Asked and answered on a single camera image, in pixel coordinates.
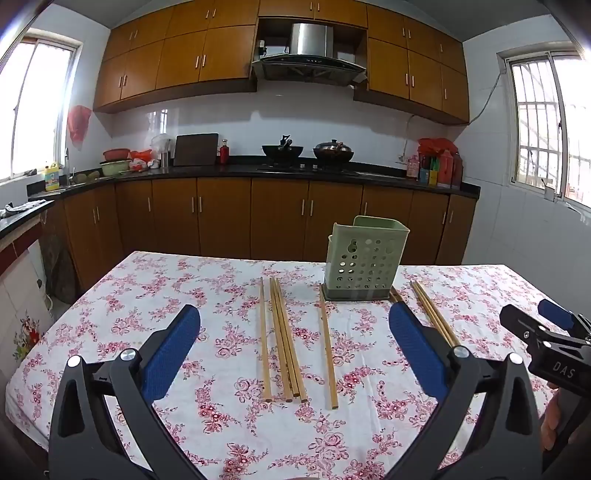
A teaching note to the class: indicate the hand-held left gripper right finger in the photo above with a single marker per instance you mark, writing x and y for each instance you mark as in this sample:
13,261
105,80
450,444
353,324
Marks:
415,350

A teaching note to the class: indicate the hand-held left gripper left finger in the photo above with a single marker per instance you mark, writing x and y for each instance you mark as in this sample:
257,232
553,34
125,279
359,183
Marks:
171,350

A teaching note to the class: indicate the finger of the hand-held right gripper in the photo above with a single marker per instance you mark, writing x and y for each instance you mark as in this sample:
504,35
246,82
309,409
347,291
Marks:
556,313
521,323

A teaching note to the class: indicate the green perforated chopstick holder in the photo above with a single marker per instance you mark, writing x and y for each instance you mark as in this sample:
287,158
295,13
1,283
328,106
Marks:
364,272

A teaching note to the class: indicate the person's right hand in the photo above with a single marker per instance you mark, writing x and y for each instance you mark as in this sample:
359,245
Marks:
550,417

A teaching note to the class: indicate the red floral tablecloth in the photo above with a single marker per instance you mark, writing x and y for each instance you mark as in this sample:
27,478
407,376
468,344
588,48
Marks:
138,300

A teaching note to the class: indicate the wooden base cabinets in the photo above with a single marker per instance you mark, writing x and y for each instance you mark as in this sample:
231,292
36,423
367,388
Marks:
221,221

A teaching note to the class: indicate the dark cloth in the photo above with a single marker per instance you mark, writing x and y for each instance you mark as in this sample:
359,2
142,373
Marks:
57,267

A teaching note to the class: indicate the cluster of condiment bottles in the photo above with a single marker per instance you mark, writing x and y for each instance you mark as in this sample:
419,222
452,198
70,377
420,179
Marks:
445,170

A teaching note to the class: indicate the pink bottle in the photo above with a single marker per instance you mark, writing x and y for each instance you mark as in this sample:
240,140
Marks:
412,170

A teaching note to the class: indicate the black kitchen countertop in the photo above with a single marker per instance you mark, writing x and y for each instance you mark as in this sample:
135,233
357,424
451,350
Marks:
207,170

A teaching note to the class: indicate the barred sliding window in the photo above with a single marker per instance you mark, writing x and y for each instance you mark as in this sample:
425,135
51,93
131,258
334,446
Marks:
545,124

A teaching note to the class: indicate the steel cup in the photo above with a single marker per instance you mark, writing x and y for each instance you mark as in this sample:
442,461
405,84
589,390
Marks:
165,159

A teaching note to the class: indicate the green basin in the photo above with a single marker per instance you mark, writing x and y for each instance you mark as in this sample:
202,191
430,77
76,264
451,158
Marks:
114,167

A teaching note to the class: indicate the red and white plastic bags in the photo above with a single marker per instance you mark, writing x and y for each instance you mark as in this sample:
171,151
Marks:
141,159

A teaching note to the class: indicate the red bag over condiments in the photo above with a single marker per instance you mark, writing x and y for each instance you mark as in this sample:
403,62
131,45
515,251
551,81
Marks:
437,145

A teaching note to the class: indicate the dark cutting board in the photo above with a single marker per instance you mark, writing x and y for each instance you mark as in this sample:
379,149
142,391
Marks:
196,150

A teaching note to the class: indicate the red bottle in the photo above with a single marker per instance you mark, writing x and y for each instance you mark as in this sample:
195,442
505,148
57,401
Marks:
224,154

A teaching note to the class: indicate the red basin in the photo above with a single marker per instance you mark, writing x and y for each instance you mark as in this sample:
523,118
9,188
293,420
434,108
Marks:
116,153

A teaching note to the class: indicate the grey cloth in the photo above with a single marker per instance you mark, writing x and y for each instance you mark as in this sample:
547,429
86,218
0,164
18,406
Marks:
21,207

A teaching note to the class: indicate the white plastic bag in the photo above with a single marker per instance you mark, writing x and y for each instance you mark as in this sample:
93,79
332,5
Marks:
161,142

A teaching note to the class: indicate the yellow detergent bottle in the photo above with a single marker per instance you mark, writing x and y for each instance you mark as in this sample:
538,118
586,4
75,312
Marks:
52,177

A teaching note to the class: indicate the steel faucet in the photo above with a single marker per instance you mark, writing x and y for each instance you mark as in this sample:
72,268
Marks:
68,166

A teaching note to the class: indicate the gas stove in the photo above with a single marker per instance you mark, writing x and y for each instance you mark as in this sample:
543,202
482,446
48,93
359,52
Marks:
309,167

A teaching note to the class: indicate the black pan with lid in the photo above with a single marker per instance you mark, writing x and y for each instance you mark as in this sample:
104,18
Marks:
333,152

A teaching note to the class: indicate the black wok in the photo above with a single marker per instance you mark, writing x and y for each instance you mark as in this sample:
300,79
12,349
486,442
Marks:
282,151

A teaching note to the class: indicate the plain sliding window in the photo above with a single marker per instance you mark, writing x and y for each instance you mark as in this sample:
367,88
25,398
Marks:
37,106

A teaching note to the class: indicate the steel range hood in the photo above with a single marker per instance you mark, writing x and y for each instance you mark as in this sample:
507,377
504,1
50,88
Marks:
311,41

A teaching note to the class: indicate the red plastic wall bag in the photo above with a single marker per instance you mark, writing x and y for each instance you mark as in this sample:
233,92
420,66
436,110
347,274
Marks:
78,124

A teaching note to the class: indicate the short wooden wall cabinets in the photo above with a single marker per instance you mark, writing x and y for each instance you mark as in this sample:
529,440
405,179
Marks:
314,9

